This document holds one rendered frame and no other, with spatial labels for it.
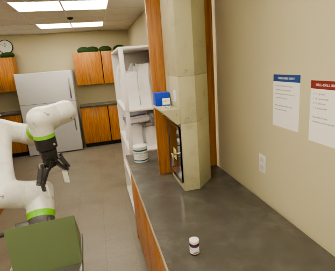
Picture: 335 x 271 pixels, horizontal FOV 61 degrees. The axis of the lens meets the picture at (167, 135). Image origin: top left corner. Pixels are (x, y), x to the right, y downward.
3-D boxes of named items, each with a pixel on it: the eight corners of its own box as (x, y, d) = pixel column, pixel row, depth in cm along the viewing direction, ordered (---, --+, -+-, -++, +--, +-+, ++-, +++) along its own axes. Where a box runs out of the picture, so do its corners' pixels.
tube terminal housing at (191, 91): (202, 169, 231) (197, 72, 212) (219, 185, 200) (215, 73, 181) (172, 175, 225) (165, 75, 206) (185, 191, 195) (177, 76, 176)
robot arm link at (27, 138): (14, 145, 163) (16, 125, 166) (37, 148, 171) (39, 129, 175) (26, 137, 151) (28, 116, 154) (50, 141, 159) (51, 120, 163)
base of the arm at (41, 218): (-9, 240, 123) (-8, 226, 126) (6, 246, 136) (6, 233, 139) (54, 223, 127) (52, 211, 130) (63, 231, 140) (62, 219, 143)
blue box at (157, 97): (166, 103, 210) (165, 91, 208) (170, 105, 200) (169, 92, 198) (153, 104, 208) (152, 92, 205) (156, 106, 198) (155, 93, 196)
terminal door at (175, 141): (172, 169, 223) (168, 119, 213) (183, 184, 194) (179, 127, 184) (171, 169, 223) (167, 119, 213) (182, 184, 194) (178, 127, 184)
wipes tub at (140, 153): (147, 157, 272) (145, 142, 268) (149, 161, 259) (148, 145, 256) (133, 159, 269) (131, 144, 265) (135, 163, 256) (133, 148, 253)
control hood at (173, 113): (168, 116, 214) (166, 102, 211) (180, 124, 183) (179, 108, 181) (152, 118, 211) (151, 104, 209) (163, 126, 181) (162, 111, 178)
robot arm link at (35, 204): (16, 225, 133) (15, 187, 142) (49, 223, 143) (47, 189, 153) (26, 214, 126) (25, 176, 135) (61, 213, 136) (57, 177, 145)
